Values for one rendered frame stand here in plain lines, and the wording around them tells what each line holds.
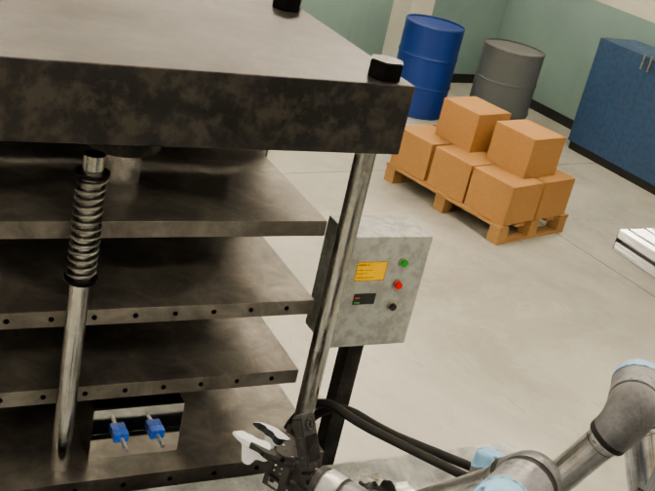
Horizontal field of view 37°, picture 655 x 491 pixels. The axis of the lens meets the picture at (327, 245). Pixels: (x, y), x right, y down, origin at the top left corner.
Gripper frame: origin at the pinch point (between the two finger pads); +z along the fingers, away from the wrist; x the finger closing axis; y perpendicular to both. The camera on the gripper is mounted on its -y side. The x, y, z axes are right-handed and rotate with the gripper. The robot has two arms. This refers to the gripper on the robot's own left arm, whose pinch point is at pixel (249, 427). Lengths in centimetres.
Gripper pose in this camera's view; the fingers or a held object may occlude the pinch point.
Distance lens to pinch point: 209.9
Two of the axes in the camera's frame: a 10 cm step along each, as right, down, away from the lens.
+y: -2.8, 9.1, 3.0
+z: -8.0, -3.9, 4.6
